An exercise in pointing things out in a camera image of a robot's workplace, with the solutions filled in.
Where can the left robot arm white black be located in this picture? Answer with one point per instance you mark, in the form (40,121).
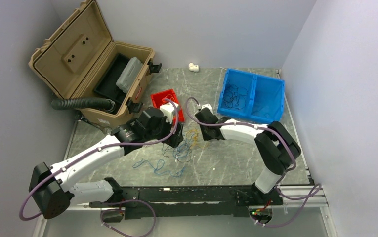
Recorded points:
(56,187)

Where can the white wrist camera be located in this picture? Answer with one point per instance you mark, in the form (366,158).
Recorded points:
(208,106)
(170,110)

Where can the blue bin right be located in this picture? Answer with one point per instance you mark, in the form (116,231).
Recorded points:
(268,100)

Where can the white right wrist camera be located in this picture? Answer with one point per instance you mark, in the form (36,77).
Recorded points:
(208,106)

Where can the blue bin left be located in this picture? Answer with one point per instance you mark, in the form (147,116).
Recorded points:
(236,97)

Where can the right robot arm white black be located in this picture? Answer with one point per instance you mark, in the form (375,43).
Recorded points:
(276,146)

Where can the tan hard toolbox case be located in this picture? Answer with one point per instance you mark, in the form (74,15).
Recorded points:
(74,58)

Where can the metal wrench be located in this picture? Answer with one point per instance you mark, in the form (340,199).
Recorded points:
(80,117)

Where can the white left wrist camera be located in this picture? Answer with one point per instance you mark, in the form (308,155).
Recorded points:
(170,110)

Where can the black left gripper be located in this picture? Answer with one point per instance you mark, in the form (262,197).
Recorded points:
(176,138)

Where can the red plastic bin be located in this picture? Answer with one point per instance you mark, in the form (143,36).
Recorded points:
(159,99)

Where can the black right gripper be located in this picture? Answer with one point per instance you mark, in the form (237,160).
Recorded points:
(206,137)

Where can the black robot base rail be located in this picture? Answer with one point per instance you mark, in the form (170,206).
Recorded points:
(183,201)

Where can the grey plastic organizer box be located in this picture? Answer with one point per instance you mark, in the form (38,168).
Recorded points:
(129,74)

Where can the black toolbox tray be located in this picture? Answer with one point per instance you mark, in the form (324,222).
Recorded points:
(106,87)

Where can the white pipe elbow fitting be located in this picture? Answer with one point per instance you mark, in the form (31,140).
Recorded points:
(193,68)

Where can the blue bin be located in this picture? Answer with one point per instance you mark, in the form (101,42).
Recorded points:
(268,100)
(236,97)

